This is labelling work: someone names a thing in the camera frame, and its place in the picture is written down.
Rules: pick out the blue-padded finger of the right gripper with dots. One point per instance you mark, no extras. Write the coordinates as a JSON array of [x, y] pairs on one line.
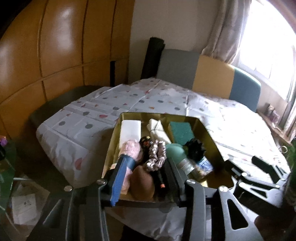
[[238, 171]]

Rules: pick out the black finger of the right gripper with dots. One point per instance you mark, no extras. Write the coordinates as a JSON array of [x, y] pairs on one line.
[[267, 168]]

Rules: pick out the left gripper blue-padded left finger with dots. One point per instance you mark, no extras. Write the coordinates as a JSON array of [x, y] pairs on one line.
[[117, 178]]

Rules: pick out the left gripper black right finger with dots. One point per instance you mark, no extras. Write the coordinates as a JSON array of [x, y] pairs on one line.
[[176, 182]]

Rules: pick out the black hair braid extension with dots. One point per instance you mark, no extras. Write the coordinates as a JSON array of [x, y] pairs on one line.
[[160, 188]]

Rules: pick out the brown makeup sponge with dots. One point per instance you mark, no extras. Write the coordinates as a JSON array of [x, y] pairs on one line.
[[141, 184]]

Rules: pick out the blue tissue packet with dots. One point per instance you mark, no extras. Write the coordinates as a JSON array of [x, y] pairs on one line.
[[203, 168]]

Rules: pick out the green silicone travel bottle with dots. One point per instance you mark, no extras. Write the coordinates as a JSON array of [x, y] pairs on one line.
[[176, 153]]

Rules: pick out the pink fluffy dishcloth blue band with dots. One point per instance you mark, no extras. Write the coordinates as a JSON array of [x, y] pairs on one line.
[[132, 149]]

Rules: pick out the pink satin scrunchie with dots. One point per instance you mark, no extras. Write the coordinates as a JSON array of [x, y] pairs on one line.
[[157, 156]]

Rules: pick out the black scrunchie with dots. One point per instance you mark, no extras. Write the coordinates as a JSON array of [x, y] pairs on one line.
[[194, 150]]

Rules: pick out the yellow green scrub sponge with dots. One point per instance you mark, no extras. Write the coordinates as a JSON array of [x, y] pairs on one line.
[[180, 132]]

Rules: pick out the white foam block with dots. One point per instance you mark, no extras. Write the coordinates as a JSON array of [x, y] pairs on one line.
[[130, 130]]

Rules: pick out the beige mesh cloth roll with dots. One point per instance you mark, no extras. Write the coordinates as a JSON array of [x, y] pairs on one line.
[[157, 131]]

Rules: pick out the person's right hand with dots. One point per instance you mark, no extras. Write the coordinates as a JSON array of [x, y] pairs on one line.
[[280, 227]]

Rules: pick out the gold metal tin box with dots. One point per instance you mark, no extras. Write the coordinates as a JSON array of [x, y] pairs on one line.
[[216, 178]]

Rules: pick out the wooden side shelf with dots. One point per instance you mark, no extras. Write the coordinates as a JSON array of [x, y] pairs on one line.
[[275, 130]]

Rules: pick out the purple jars on shelf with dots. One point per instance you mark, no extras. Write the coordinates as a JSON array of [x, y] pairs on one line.
[[272, 115]]

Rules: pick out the patterned white tablecloth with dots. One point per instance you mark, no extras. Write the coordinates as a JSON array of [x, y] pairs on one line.
[[83, 138]]

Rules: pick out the white paper on floor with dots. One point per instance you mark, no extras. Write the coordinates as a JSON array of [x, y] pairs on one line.
[[24, 208]]

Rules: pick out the grey yellow blue sofa backrest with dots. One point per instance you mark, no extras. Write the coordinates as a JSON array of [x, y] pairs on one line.
[[207, 75]]

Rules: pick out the black rolled mat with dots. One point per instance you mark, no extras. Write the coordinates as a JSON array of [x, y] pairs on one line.
[[152, 58]]

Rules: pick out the wooden wardrobe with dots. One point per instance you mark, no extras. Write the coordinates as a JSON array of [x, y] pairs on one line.
[[52, 47]]

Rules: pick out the beige curtain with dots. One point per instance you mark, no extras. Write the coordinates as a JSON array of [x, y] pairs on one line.
[[229, 26]]

